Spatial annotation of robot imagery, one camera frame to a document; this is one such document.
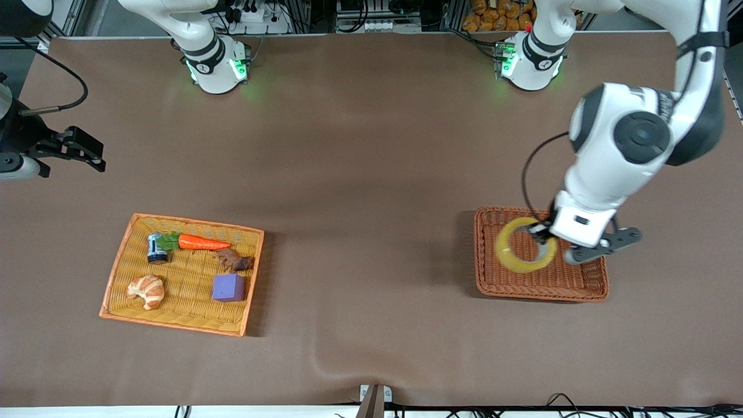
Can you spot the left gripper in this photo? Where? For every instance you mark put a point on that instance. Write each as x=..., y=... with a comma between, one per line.
x=542, y=228

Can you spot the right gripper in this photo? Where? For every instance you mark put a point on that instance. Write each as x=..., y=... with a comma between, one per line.
x=26, y=134

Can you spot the yellowish clear tape roll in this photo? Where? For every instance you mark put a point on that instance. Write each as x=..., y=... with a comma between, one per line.
x=504, y=247

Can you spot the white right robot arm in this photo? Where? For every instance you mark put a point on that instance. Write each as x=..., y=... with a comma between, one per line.
x=212, y=64

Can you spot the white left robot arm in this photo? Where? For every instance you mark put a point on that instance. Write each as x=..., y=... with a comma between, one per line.
x=603, y=133

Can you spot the brown wicker basket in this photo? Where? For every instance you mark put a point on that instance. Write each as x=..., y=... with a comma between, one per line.
x=580, y=281

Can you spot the small blue can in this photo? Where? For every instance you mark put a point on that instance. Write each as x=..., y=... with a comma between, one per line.
x=157, y=249

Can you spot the orange toy carrot green leaves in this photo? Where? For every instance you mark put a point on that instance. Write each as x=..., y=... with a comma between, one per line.
x=200, y=242

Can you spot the toy croissant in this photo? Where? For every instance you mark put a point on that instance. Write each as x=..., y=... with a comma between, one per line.
x=148, y=289

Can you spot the yellow wicker basket orange rim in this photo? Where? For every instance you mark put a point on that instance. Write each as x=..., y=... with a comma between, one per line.
x=186, y=278

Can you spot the brown toy animal figure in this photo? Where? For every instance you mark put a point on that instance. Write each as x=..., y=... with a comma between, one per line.
x=232, y=260

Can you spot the brown table cover cloth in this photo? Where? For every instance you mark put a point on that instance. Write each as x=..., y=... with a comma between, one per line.
x=377, y=145

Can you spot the purple foam cube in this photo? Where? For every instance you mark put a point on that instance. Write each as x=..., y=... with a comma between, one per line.
x=227, y=287

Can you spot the white power strip with plugs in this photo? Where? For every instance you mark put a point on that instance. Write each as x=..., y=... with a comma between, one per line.
x=255, y=17

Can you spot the bag of orange snacks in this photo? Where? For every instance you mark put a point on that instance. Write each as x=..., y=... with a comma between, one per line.
x=493, y=17

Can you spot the metal table clamp bracket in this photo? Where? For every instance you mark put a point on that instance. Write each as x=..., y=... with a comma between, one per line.
x=374, y=400

